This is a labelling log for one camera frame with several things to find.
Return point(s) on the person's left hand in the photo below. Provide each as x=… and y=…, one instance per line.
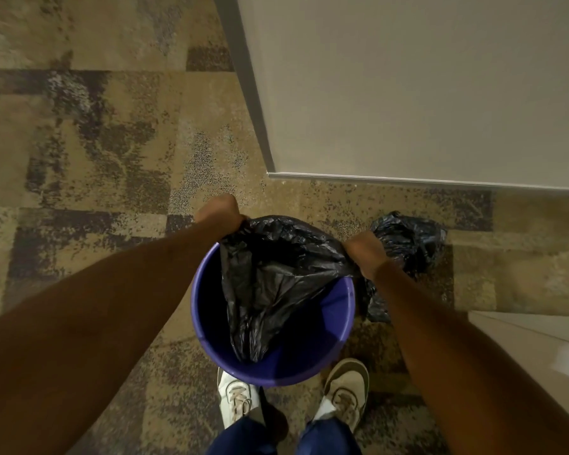
x=219, y=214

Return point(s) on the person's right hand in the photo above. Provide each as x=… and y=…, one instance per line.
x=367, y=253

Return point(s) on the black plastic bin liner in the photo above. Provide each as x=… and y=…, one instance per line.
x=270, y=279

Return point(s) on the person's right forearm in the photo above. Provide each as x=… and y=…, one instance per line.
x=460, y=364

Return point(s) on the person's left forearm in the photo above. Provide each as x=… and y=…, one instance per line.
x=90, y=317

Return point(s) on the crumpled black plastic bag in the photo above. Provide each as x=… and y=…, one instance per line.
x=408, y=251

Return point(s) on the blue plastic bin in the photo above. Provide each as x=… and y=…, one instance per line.
x=313, y=336

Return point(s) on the person's right white shoe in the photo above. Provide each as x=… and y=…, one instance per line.
x=346, y=390

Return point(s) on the person's white shoe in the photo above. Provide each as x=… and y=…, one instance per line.
x=234, y=398
x=346, y=390

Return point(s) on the person's left white shoe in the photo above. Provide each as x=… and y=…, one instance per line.
x=234, y=398

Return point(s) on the person's right blue trouser leg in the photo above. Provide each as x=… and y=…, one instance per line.
x=328, y=438

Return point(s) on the person's blue trouser leg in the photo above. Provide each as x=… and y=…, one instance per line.
x=328, y=438
x=242, y=438

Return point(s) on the white door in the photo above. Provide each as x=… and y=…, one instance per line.
x=531, y=355

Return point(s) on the person's left blue trouser leg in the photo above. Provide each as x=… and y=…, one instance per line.
x=242, y=438

